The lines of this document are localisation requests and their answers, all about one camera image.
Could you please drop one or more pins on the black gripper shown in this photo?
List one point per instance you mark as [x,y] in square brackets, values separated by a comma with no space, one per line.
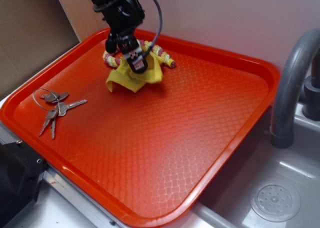
[123,17]

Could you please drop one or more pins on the yellow cloth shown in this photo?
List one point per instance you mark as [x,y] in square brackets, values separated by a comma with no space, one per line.
[124,76]

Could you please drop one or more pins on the silver key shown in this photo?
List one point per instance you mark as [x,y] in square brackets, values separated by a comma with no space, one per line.
[63,107]

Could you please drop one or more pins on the brown keys with fob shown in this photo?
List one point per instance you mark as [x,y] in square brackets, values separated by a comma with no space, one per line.
[54,97]

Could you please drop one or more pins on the brown cardboard panel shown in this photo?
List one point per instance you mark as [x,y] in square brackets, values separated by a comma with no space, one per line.
[33,33]

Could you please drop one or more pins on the dark key pair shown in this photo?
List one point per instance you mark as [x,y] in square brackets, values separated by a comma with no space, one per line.
[50,121]

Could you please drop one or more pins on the red plastic tray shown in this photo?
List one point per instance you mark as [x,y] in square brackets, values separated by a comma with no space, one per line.
[147,156]

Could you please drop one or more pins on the grey toy faucet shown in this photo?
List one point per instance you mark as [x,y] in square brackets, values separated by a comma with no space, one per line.
[300,77]

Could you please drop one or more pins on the grey toy sink basin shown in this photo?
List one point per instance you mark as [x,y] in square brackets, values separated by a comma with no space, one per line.
[225,202]

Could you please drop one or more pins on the round sink drain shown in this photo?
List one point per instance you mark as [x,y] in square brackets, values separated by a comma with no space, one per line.
[275,200]

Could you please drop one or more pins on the red green rope ring toy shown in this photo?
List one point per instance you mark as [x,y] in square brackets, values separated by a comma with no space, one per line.
[162,56]

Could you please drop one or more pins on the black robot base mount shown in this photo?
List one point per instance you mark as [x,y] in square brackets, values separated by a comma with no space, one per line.
[21,173]

